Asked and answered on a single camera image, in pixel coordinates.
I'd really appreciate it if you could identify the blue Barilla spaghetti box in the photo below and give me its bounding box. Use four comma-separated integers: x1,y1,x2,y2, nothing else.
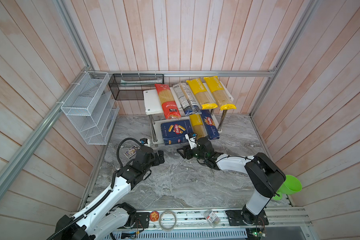
201,110,220,140

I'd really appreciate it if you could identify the blue Barilla rigatoni box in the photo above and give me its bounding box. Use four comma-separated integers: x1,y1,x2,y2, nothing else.
161,120,194,146

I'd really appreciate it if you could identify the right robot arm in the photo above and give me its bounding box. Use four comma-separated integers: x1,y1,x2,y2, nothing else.
177,137,287,226

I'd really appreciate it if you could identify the red spaghetti bag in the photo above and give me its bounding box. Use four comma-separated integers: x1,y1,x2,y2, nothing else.
155,84,181,120

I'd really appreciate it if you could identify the green round object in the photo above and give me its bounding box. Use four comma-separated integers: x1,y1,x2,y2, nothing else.
273,175,303,201

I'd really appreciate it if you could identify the clear tape ring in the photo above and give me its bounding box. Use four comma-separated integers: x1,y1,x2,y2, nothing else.
158,210,178,232

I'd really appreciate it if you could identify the clear blue spaghetti bag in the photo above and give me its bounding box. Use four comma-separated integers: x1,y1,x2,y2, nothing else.
173,82,201,116

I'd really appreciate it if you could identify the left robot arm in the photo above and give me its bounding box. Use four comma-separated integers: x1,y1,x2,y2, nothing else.
48,146,165,240

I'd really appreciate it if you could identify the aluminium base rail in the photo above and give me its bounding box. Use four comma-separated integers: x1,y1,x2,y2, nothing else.
66,206,313,233

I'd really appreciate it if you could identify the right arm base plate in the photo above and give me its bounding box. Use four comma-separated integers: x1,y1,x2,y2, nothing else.
225,209,269,226

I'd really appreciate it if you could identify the small card on floor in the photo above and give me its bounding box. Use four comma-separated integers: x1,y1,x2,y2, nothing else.
124,145,140,159

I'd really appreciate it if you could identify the red round sticker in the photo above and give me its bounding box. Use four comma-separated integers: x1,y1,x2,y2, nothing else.
150,211,160,222

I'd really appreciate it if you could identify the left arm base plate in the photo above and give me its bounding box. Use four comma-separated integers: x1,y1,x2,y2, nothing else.
120,212,150,229

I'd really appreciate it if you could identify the yellow Pastatime spaghetti bag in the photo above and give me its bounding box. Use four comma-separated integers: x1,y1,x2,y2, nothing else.
187,79,218,110
204,76,237,111
190,114,208,140

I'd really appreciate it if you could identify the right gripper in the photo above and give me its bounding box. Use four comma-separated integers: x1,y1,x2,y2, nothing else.
176,143,207,161

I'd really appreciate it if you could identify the white two-tier shelf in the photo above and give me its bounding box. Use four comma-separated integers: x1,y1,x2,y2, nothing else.
143,85,234,147

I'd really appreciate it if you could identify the white wire mesh organizer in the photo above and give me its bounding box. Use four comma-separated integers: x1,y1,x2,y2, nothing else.
61,72,120,145

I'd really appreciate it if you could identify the black wire mesh basket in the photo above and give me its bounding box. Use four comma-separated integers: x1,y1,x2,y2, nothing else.
108,73,164,101

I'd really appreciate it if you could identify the small clear plastic box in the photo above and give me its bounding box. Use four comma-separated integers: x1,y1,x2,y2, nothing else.
203,209,221,228

